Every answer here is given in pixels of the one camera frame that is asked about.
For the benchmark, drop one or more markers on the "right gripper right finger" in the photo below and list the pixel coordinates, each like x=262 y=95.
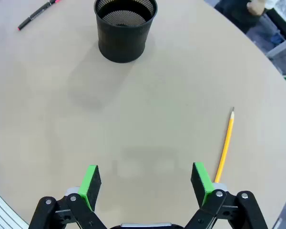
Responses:
x=200 y=183

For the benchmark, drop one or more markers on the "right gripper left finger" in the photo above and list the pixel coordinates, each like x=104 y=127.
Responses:
x=90 y=186

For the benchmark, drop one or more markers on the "yellow wooden pencil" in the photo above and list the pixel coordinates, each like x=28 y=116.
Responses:
x=226 y=143

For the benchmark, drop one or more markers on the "black mesh pen holder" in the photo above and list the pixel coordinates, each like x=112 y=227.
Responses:
x=121 y=43

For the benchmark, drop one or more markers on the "person's left hand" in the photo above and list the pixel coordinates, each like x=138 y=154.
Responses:
x=254 y=7

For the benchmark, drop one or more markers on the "white slatted platform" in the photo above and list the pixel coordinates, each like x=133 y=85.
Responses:
x=3 y=212

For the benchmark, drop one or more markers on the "translucent grey plastic bin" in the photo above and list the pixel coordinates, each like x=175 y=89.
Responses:
x=282 y=45

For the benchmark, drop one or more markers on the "person in white shirt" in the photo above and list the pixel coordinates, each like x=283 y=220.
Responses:
x=238 y=16

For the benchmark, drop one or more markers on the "black marker pink caps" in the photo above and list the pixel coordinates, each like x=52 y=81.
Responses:
x=35 y=14

